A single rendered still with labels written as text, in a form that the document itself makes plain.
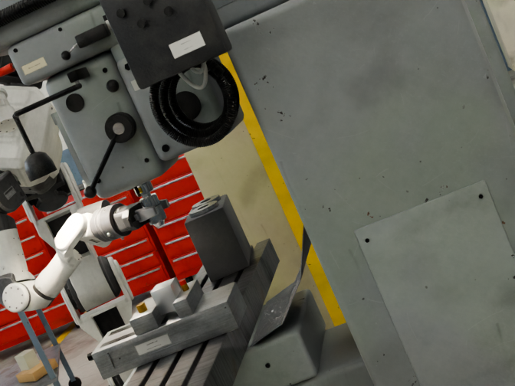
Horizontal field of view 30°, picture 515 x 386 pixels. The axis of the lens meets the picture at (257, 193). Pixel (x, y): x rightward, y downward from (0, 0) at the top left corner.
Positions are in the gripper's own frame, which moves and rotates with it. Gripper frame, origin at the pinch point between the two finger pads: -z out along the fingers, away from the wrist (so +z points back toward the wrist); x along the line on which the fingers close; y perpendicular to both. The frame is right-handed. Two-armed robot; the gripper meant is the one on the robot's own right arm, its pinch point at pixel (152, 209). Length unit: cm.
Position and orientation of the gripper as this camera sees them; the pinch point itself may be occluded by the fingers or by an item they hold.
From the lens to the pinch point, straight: 240.8
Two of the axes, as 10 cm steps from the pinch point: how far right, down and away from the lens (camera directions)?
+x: 4.7, -3.4, 8.1
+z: -7.9, 2.4, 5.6
